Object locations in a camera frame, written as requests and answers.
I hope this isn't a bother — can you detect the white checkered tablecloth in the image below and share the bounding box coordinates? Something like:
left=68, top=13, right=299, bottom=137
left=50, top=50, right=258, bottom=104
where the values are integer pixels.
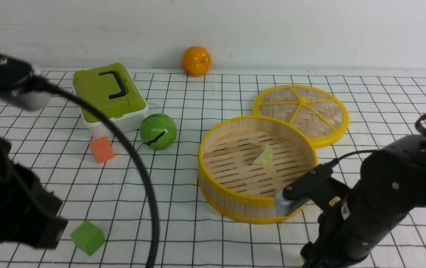
left=0, top=70, right=426, bottom=268

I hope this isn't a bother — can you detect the woven bamboo steamer lid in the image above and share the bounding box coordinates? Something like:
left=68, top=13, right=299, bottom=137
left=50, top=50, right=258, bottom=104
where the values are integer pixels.
left=252, top=84, right=350, bottom=148

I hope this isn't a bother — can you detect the bamboo steamer tray yellow rim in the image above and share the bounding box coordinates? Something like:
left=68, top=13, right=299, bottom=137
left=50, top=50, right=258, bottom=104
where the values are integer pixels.
left=198, top=116, right=318, bottom=224

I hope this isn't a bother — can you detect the pale green dumpling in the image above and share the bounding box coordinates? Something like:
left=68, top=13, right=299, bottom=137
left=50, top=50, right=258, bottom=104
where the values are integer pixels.
left=252, top=142, right=274, bottom=166

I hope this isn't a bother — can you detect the green foam cube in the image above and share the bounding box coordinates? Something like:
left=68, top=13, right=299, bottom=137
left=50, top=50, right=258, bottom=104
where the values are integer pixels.
left=70, top=220, right=106, bottom=256

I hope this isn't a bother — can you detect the orange fruit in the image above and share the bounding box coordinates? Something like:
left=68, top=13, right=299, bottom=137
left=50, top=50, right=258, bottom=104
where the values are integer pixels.
left=182, top=46, right=212, bottom=77

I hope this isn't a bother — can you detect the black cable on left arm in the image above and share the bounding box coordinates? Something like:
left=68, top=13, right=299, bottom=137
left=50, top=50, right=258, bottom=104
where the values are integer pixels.
left=31, top=76, right=160, bottom=268

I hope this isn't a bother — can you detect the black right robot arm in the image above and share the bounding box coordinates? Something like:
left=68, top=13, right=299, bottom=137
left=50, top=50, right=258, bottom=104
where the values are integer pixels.
left=301, top=114, right=426, bottom=268

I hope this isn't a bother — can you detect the orange foam cube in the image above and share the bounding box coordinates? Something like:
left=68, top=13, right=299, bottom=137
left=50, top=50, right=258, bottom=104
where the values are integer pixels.
left=89, top=136, right=115, bottom=164

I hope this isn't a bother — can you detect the green lidded white box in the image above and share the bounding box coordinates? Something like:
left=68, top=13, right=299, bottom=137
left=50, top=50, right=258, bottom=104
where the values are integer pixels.
left=72, top=63, right=148, bottom=133

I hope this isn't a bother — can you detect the green ball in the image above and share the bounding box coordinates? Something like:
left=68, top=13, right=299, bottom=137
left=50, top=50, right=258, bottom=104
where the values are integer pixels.
left=139, top=113, right=177, bottom=150

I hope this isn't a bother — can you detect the grey camera on left arm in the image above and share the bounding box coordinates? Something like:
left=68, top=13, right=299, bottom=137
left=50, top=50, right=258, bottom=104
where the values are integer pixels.
left=0, top=79, right=51, bottom=112

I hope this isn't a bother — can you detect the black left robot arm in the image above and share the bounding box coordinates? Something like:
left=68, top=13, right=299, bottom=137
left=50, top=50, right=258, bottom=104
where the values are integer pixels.
left=0, top=53, right=68, bottom=249

